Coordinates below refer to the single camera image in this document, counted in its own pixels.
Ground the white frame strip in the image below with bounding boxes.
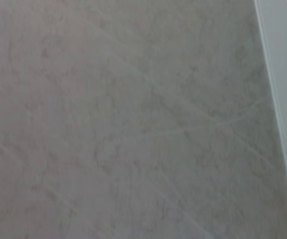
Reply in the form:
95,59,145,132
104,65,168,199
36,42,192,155
254,0,287,239

